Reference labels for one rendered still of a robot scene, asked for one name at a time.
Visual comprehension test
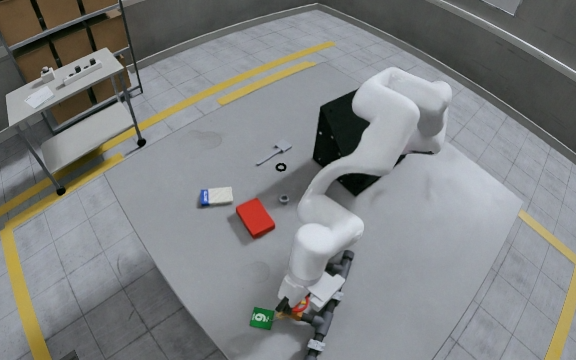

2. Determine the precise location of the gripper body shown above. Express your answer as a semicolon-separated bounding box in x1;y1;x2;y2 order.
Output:
278;271;309;307

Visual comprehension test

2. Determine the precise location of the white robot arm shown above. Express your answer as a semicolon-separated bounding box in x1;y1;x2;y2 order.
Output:
288;67;452;312

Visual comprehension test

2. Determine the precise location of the green square tag with white number 6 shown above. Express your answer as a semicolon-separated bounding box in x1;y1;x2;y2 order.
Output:
249;307;283;330

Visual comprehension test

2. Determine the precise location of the red rectangular block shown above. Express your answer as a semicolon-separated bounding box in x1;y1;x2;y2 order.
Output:
236;197;275;239

